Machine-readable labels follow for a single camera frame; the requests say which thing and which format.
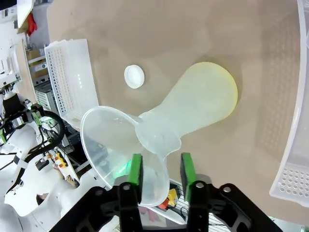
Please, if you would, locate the white perforated plastic basket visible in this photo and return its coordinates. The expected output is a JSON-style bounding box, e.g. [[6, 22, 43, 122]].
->
[[268, 0, 309, 209], [43, 38, 99, 130]]

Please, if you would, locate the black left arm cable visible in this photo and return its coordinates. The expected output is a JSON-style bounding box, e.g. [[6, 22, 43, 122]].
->
[[24, 110, 66, 160]]

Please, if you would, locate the red cloth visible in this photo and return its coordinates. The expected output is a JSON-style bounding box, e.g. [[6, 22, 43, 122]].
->
[[26, 13, 38, 37]]

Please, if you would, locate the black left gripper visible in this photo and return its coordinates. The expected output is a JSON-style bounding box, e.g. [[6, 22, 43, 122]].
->
[[1, 96, 37, 129]]

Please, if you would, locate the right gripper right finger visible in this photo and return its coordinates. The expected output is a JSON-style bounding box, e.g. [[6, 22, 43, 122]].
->
[[181, 152, 282, 232]]

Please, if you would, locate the clear plastic funnel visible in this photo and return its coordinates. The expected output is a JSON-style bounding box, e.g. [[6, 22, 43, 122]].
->
[[80, 105, 182, 207]]

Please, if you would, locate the round white flask cap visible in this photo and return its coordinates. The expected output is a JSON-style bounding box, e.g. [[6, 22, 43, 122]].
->
[[124, 63, 146, 89]]

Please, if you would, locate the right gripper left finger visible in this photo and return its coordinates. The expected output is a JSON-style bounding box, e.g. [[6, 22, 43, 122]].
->
[[49, 153, 144, 232]]

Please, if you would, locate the translucent plastic conical flask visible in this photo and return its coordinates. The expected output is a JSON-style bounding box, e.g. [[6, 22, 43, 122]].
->
[[135, 61, 239, 156]]

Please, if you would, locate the red yellow emergency stop button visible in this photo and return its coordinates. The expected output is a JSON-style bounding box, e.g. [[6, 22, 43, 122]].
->
[[157, 188, 180, 211]]

